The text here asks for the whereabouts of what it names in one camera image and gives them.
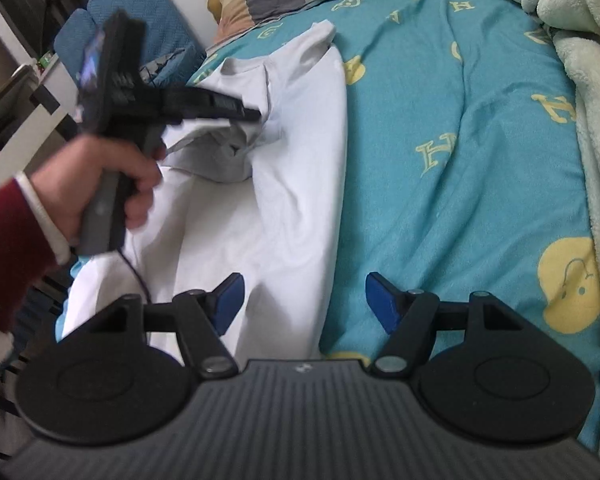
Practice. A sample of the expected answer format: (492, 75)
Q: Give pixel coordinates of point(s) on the grey cloth on cushion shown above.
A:
(151, 70)

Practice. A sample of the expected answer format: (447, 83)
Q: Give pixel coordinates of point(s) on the person's left hand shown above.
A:
(67, 182)

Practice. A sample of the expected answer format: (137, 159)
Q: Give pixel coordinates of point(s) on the white t-shirt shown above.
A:
(262, 200)

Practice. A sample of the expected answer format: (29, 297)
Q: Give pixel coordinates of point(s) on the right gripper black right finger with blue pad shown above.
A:
(479, 367)

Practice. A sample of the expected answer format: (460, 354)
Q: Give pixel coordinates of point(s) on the teal bed sheet yellow print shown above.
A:
(463, 168)

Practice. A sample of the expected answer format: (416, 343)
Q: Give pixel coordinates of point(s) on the white curved bed rail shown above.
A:
(35, 141)

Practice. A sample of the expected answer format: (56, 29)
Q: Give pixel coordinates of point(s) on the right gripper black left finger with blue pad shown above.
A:
(131, 368)

